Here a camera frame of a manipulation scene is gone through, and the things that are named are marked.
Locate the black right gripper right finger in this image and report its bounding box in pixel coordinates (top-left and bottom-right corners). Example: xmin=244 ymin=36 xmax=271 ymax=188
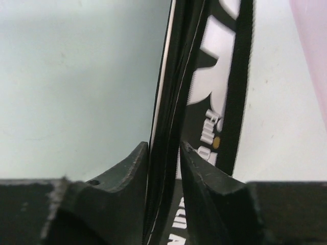
xmin=180 ymin=142 xmax=326 ymax=244

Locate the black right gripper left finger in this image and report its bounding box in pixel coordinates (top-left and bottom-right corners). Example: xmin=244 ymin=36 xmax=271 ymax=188
xmin=1 ymin=142 xmax=148 ymax=244

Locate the black racket bag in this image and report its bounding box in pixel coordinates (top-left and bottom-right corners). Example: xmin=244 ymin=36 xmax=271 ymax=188
xmin=143 ymin=1 xmax=254 ymax=244

